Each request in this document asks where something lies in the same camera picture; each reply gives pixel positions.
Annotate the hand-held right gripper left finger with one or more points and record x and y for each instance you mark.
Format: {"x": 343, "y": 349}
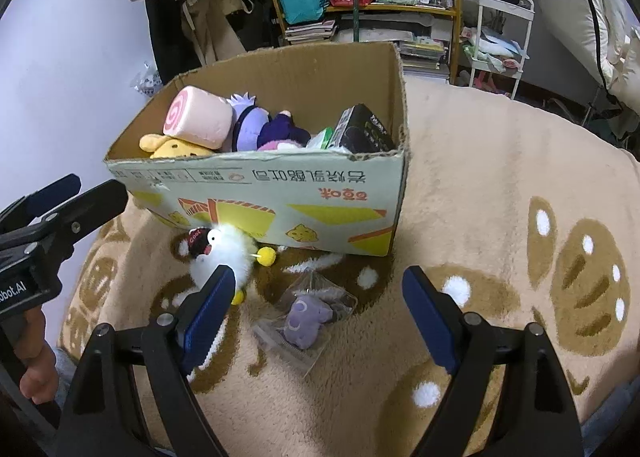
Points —
{"x": 210, "y": 317}

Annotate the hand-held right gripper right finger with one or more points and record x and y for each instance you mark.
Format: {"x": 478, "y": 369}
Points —
{"x": 430, "y": 322}

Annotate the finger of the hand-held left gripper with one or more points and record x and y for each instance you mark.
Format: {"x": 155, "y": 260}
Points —
{"x": 52, "y": 193}
{"x": 95, "y": 207}

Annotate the white fluffy penguin plush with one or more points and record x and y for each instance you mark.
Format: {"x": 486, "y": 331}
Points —
{"x": 220, "y": 247}

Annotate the purple plush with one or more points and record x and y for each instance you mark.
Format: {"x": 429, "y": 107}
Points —
{"x": 305, "y": 322}

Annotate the yellow dog plush pouch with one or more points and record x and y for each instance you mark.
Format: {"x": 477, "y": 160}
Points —
{"x": 170, "y": 147}

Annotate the pink roll cake plush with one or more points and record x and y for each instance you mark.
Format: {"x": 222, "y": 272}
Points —
{"x": 200, "y": 119}

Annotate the printed cardboard box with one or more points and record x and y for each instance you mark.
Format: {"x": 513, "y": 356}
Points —
{"x": 300, "y": 187}

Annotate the purple-haired plush doll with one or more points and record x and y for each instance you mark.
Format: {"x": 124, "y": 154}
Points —
{"x": 250, "y": 129}

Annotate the pink bear plush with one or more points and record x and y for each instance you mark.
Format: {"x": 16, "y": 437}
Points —
{"x": 275, "y": 145}

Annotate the black printed carton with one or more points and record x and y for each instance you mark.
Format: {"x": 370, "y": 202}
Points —
{"x": 365, "y": 129}

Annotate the green tissue packet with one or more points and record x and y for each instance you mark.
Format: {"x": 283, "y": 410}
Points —
{"x": 320, "y": 139}

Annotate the person's left hand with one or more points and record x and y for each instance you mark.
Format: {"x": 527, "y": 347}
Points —
{"x": 37, "y": 362}

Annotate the beige patterned blanket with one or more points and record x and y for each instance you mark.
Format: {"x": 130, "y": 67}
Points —
{"x": 475, "y": 162}

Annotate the black hanging garment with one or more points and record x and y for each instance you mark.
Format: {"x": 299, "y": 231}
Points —
{"x": 165, "y": 37}

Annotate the dark hanging clothes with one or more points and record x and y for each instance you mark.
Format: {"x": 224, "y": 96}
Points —
{"x": 260, "y": 22}

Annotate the pile of papers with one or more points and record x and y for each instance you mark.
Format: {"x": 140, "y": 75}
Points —
{"x": 425, "y": 52}

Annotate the stack of books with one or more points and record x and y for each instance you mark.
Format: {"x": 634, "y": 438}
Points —
{"x": 310, "y": 32}

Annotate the white trolley cart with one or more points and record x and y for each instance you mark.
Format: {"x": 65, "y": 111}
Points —
{"x": 495, "y": 47}

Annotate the white folded duvet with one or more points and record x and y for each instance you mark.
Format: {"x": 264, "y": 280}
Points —
{"x": 627, "y": 87}

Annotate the yellow wooden shelf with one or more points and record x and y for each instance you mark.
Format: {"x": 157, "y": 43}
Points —
{"x": 390, "y": 11}

